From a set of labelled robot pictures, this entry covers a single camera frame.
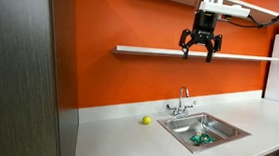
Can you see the long white wall shelf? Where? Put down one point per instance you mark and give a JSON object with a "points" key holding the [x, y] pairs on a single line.
{"points": [[148, 51]]}

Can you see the chrome faucet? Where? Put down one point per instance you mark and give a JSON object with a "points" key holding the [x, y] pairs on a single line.
{"points": [[181, 106]]}

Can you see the high white wall shelf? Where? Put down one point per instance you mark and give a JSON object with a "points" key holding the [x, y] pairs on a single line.
{"points": [[268, 11]]}

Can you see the white backsplash strip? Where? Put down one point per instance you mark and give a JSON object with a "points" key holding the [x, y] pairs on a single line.
{"points": [[120, 111]]}

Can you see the yellow lemon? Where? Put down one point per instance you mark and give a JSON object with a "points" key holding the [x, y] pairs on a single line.
{"points": [[146, 120]]}

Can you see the dark wood cabinet panel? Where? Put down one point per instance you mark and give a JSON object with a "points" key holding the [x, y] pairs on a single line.
{"points": [[16, 71]]}

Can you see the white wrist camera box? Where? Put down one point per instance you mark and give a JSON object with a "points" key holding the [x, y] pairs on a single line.
{"points": [[223, 9]]}

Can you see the green snack packet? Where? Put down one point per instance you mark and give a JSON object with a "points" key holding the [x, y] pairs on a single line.
{"points": [[202, 138]]}

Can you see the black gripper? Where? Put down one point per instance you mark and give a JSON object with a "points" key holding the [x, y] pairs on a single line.
{"points": [[204, 26]]}

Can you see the stainless steel sink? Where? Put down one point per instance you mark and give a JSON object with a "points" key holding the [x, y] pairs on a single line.
{"points": [[222, 128]]}

